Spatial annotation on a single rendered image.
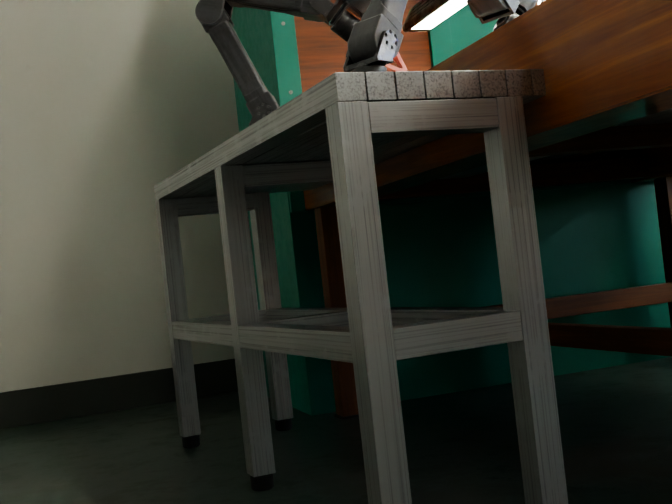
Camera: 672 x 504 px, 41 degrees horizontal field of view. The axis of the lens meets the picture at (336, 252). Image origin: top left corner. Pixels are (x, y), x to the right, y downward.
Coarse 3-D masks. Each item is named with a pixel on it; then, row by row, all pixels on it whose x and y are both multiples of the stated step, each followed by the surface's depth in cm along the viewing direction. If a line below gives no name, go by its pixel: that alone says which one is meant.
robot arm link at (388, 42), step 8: (384, 32) 152; (392, 32) 153; (384, 40) 152; (392, 40) 153; (384, 48) 152; (392, 48) 153; (376, 56) 150; (384, 56) 151; (392, 56) 153; (344, 64) 156; (352, 64) 154; (360, 64) 153; (384, 64) 152
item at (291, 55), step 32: (416, 0) 270; (256, 32) 270; (288, 32) 255; (320, 32) 259; (416, 32) 269; (448, 32) 271; (480, 32) 275; (256, 64) 274; (288, 64) 254; (320, 64) 259; (416, 64) 268; (288, 96) 254
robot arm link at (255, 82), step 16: (224, 16) 207; (208, 32) 208; (224, 32) 207; (224, 48) 208; (240, 48) 208; (240, 64) 208; (240, 80) 208; (256, 80) 207; (256, 96) 206; (272, 96) 208
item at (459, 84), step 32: (320, 96) 124; (352, 96) 120; (384, 96) 122; (416, 96) 123; (448, 96) 125; (480, 96) 128; (512, 96) 130; (256, 128) 150; (288, 128) 137; (320, 128) 140; (224, 160) 169; (256, 160) 170; (288, 160) 176; (320, 160) 181; (384, 160) 194; (160, 192) 222; (192, 192) 217; (256, 192) 235
